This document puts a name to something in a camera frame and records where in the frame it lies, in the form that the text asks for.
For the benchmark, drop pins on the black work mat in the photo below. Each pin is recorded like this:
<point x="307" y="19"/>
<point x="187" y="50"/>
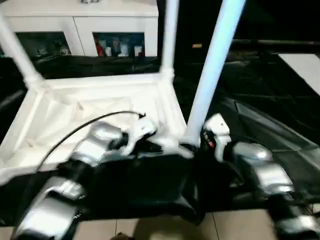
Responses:
<point x="262" y="112"/>

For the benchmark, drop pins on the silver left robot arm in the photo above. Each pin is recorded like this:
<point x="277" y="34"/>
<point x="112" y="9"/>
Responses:
<point x="75" y="170"/>

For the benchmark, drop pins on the flat white board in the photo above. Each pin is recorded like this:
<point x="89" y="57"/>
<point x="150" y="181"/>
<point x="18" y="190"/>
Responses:
<point x="305" y="70"/>

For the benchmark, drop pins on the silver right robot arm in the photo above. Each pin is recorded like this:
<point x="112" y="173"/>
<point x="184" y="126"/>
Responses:
<point x="265" y="170"/>

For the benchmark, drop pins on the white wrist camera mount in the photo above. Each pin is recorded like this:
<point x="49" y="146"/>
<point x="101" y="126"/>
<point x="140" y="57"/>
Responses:
<point x="217" y="125"/>
<point x="142" y="130"/>

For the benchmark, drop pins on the long black rod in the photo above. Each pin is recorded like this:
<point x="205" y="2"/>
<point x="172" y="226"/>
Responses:
<point x="275" y="42"/>

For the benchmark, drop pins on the white glass door cabinet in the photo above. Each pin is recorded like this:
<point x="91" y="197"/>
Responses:
<point x="75" y="15"/>

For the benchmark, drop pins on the small grey patterned ornament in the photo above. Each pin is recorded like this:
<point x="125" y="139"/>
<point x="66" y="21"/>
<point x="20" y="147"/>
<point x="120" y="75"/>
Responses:
<point x="90" y="1"/>

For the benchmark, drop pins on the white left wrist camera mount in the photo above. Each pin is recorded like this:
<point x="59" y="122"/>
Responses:
<point x="142" y="130"/>

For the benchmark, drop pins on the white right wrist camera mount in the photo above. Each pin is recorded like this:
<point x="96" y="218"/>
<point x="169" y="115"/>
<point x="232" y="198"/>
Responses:
<point x="217" y="125"/>

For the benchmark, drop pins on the small yellow label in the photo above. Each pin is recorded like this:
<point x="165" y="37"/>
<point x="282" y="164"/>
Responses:
<point x="197" y="46"/>

